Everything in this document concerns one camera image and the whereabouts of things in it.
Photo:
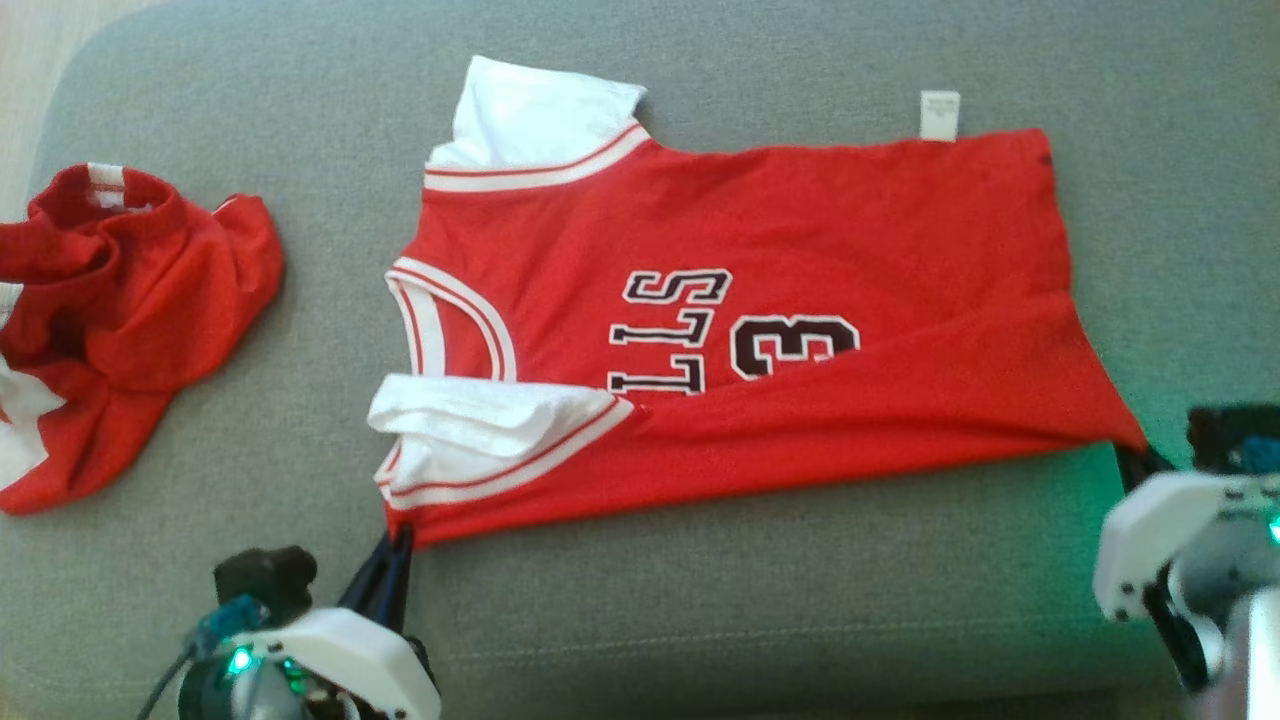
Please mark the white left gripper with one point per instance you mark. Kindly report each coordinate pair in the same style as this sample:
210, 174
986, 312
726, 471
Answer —
370, 660

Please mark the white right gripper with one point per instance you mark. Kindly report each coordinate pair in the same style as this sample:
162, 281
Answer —
1140, 530

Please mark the red shorts white stripes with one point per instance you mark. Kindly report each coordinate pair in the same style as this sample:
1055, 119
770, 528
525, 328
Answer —
150, 300

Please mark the red basketball jersey white trim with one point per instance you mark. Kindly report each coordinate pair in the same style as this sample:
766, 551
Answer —
800, 230

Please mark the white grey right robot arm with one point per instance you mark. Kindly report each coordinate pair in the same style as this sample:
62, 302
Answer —
1250, 640

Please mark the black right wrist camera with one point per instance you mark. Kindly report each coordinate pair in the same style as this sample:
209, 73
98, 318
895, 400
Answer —
1220, 428

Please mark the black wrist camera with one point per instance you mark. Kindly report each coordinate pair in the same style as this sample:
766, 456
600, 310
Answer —
1220, 428
265, 580

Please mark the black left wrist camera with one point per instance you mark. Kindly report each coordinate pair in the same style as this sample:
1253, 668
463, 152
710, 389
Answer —
265, 580

